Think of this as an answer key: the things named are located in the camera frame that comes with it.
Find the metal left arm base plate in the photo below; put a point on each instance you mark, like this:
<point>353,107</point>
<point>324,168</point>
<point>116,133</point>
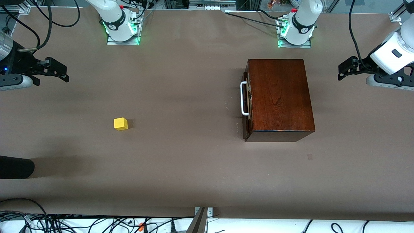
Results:
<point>305,46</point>

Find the aluminium frame profile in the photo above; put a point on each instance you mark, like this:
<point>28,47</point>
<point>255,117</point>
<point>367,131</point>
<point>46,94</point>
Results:
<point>19,9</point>
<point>399,13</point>

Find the dark brown wooden cabinet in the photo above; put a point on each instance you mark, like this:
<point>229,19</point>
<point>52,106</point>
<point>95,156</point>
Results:
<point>278,97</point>

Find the white power strip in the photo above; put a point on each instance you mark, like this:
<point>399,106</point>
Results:
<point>212,5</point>

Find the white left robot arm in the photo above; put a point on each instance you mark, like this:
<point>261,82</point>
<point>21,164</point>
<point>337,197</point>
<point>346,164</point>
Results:
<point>304,19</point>

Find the light wood drawer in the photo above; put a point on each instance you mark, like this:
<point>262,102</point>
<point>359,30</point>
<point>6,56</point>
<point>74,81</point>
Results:
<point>245,129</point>

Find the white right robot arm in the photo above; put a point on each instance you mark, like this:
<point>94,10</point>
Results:
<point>114,19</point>

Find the orange connector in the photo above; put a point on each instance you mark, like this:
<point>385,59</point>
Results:
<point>141,226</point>

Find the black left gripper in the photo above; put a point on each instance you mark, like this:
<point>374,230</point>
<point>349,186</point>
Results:
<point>363,64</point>

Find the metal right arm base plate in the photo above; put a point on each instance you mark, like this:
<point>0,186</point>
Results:
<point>111,41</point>

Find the yellow block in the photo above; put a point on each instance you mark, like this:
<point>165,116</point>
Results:
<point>120,124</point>

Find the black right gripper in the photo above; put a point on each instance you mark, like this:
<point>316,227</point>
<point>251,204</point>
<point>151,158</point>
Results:
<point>19,61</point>

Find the aluminium table bracket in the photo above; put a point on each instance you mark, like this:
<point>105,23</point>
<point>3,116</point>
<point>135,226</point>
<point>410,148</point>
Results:
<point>199,223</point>

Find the black cylinder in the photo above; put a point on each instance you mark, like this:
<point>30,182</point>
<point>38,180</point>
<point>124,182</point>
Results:
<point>16,167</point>

